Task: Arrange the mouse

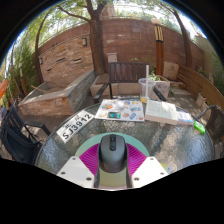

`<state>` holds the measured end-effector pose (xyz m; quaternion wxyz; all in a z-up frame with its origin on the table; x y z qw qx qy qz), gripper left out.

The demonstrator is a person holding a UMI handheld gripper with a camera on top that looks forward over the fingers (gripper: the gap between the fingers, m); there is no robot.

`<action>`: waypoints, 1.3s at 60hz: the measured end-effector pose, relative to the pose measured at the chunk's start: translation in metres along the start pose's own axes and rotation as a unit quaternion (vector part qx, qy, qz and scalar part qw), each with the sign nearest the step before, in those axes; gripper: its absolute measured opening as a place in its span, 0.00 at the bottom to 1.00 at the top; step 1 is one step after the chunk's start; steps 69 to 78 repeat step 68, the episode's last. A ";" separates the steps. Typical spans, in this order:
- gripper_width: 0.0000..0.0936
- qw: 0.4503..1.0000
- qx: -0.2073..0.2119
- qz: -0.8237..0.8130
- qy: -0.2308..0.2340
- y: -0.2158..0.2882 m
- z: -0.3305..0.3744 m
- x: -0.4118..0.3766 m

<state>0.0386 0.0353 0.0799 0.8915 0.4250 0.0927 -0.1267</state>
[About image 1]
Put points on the grey and black computer mouse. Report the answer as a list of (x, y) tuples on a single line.
[(113, 153)]

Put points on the forked tree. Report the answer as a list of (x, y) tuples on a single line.
[(96, 43)]

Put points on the green packet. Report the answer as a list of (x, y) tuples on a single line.
[(199, 127)]

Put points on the white number plate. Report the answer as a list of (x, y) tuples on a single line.
[(75, 126)]

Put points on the black slatted chair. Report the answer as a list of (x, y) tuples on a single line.
[(16, 140)]

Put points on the curved wooden bench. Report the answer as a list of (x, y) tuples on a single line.
[(200, 83)]

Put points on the raised stone planter bed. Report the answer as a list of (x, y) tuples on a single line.
[(56, 100)]

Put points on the slim leaning tree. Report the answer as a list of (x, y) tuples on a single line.
[(186, 43)]

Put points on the tall wooden lamp post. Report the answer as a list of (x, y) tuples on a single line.
[(159, 46)]

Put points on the colourful picture sheet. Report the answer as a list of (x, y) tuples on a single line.
[(120, 110)]

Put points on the dark wooden slatted bench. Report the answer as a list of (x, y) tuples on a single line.
[(126, 71)]

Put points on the open white book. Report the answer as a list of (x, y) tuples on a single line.
[(161, 111)]

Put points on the dark wall lamp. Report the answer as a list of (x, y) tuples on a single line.
[(41, 60), (84, 41)]

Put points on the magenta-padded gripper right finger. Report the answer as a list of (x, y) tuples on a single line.
[(150, 169)]

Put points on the clear plastic cup with straw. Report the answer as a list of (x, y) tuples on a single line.
[(146, 88)]

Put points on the white planter with plants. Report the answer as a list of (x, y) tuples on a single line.
[(163, 88)]

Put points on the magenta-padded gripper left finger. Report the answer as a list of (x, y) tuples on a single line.
[(74, 169)]

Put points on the green and pink mouse pad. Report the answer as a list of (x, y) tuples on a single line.
[(87, 141)]

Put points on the beige stone slab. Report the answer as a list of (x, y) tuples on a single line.
[(171, 70)]

